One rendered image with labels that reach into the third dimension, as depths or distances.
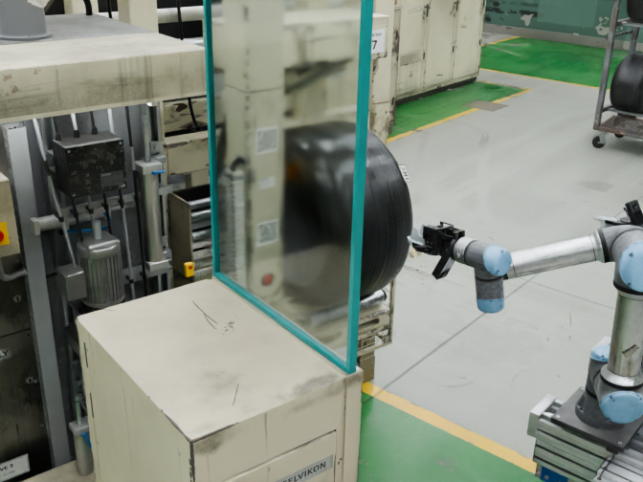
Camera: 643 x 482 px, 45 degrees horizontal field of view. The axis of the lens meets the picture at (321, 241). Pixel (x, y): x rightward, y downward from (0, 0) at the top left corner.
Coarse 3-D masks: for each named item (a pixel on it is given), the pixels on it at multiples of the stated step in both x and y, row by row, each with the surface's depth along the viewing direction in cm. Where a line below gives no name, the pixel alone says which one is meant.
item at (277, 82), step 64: (256, 0) 155; (320, 0) 139; (256, 64) 161; (320, 64) 144; (256, 128) 166; (320, 128) 148; (256, 192) 172; (320, 192) 153; (256, 256) 179; (320, 256) 158; (320, 320) 164
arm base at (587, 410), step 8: (584, 392) 238; (584, 400) 237; (592, 400) 234; (576, 408) 239; (584, 408) 236; (592, 408) 234; (584, 416) 236; (592, 416) 234; (600, 416) 232; (592, 424) 234; (600, 424) 233; (608, 424) 232; (616, 424) 232; (624, 424) 235
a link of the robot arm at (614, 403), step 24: (624, 240) 205; (624, 264) 199; (624, 288) 203; (624, 312) 207; (624, 336) 209; (624, 360) 211; (600, 384) 219; (624, 384) 213; (600, 408) 220; (624, 408) 215
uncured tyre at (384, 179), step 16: (368, 144) 242; (384, 144) 246; (368, 160) 238; (384, 160) 241; (368, 176) 235; (384, 176) 238; (400, 176) 242; (368, 192) 233; (384, 192) 236; (400, 192) 240; (368, 208) 233; (384, 208) 236; (400, 208) 240; (368, 224) 233; (384, 224) 236; (400, 224) 240; (368, 240) 234; (384, 240) 238; (400, 240) 242; (368, 256) 236; (384, 256) 241; (400, 256) 246; (368, 272) 240; (384, 272) 246; (368, 288) 249
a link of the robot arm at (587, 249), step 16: (576, 240) 217; (592, 240) 215; (608, 240) 213; (512, 256) 221; (528, 256) 219; (544, 256) 218; (560, 256) 217; (576, 256) 216; (592, 256) 215; (608, 256) 214; (512, 272) 220; (528, 272) 220
